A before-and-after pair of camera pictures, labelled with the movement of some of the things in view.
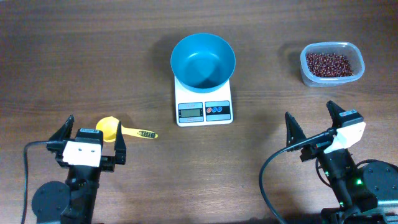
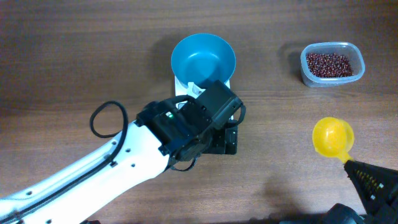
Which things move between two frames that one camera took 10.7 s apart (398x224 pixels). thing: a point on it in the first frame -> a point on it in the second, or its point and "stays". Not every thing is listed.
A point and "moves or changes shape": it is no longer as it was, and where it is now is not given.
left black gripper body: (107, 162) -> (230, 140)
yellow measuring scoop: (107, 128) moves or changes shape
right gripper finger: (294, 132) -> (377, 187)
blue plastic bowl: (203, 63) stays
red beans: (328, 65) stays
